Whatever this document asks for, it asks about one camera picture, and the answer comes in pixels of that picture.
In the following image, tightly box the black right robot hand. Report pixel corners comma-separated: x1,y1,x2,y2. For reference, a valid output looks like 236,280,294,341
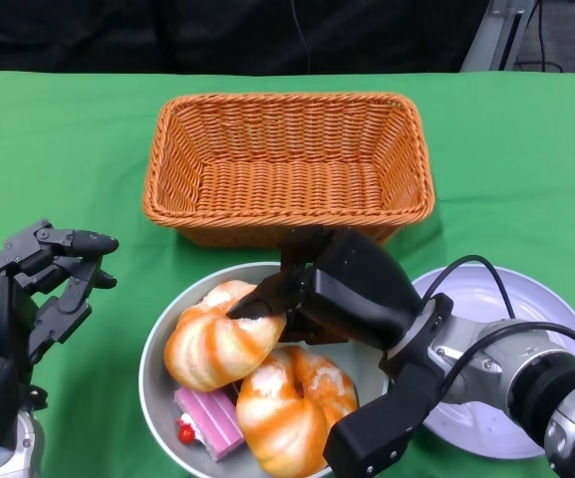
226,226,423,356

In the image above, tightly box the ring-shaped striped orange bread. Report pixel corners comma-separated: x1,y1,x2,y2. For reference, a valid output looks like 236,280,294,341
235,346,359,477

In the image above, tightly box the long striped orange bread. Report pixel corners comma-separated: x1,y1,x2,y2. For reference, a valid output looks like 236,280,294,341
163,279,288,392

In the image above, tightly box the grey round bowl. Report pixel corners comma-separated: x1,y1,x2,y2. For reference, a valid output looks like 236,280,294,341
138,262,393,478

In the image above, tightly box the orange wicker basket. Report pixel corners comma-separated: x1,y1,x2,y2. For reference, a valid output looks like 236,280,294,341
142,92,435,249

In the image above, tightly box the white round plate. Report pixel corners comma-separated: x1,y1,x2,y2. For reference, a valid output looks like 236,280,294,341
409,266,575,459

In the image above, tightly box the pink cake slice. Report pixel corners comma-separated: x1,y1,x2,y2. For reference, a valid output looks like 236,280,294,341
174,387,246,462

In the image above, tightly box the green tablecloth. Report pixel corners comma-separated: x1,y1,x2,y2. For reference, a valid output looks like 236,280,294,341
0,69,575,478

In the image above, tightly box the black cloth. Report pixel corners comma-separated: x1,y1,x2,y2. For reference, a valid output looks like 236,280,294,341
0,0,487,74

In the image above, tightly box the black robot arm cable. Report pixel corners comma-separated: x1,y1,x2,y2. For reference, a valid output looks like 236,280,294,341
438,254,575,397

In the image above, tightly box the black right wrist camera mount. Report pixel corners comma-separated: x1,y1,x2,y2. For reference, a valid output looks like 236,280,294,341
322,292,455,478

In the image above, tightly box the grey aluminium frame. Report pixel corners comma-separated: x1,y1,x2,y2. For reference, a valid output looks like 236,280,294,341
460,0,537,72

